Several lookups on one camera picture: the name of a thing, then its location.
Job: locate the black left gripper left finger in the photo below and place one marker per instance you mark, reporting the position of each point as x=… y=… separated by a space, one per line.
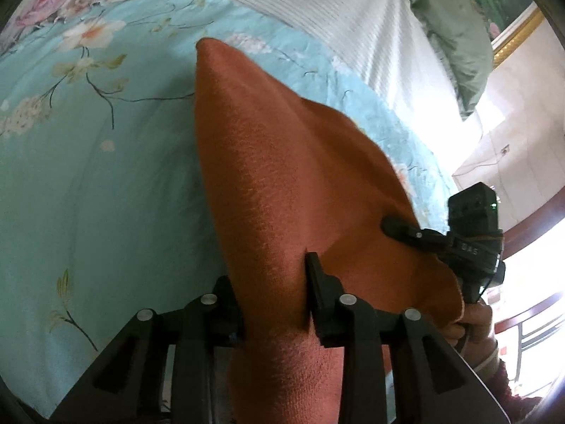
x=212 y=325

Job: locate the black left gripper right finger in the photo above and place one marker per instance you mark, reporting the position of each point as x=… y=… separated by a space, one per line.
x=344 y=321

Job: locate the rust orange knit sweater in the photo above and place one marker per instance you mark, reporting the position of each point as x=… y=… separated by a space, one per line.
x=285 y=176

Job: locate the dark red sleeve forearm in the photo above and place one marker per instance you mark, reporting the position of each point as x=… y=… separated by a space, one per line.
x=492 y=371

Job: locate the person's right hand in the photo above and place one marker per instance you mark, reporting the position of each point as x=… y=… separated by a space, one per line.
x=475 y=328

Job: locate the light blue floral bedsheet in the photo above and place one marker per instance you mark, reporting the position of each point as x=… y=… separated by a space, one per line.
x=103 y=210

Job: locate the gold framed picture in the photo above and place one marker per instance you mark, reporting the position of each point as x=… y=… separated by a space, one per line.
x=508 y=23

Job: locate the green pillow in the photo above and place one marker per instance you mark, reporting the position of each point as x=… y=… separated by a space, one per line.
x=459 y=38

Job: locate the white striped blanket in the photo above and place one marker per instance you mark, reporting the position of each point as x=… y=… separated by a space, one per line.
x=383 y=42

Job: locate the brown wooden door frame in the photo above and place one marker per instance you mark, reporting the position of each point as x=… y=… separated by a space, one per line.
x=535 y=225

